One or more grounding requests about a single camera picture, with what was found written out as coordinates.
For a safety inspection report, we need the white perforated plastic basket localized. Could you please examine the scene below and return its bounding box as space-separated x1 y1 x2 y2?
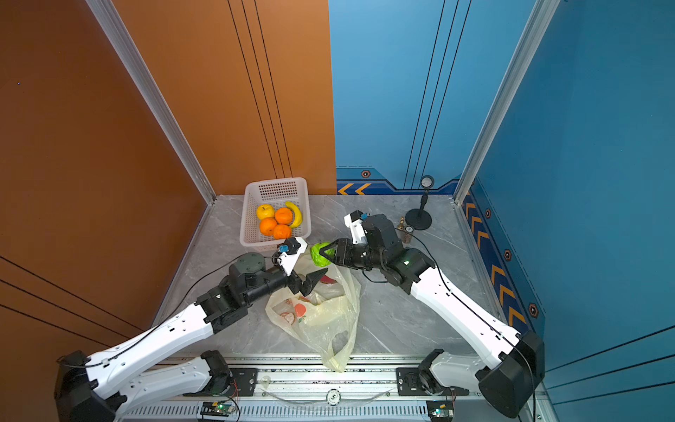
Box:
240 178 312 251

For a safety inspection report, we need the black round-base lamp stand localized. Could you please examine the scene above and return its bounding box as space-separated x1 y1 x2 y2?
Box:
405 175 435 230

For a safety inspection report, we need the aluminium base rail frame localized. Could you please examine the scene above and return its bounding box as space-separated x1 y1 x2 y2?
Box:
94 354 560 422

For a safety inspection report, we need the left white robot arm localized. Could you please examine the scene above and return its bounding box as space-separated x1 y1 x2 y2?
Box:
54 252 327 421

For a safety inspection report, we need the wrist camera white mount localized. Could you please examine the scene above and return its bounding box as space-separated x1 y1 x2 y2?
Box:
344 210 367 245
272 237 308 276

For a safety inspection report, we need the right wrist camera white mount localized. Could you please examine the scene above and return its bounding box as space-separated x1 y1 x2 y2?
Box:
344 210 367 245

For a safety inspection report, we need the orange mandarin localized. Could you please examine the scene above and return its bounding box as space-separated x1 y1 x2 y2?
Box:
259 217 278 237
274 207 295 226
272 224 292 239

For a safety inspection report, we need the yellow lemon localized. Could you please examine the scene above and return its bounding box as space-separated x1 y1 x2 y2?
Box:
256 204 275 221

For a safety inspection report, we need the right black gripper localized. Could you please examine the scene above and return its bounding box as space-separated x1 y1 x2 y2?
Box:
321 238 388 271

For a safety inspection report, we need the pink dragon fruit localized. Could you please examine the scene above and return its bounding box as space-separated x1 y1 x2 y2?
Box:
319 274 340 286

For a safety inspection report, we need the translucent printed plastic bag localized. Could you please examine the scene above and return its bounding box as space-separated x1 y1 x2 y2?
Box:
265 265 361 373

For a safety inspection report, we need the left green circuit board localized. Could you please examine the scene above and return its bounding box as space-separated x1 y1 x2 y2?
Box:
200 401 237 418

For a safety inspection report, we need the right green circuit board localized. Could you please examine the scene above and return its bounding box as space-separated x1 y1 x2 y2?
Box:
425 401 455 422

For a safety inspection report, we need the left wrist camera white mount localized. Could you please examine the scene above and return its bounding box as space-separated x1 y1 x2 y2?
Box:
272 237 308 276

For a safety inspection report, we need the green circuit board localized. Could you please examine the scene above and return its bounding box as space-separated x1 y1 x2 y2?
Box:
200 401 237 418
425 401 455 422

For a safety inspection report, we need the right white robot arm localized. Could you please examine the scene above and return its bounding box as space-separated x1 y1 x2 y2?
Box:
319 211 545 418

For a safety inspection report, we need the yellow banana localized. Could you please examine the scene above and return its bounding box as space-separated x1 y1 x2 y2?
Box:
285 202 303 229

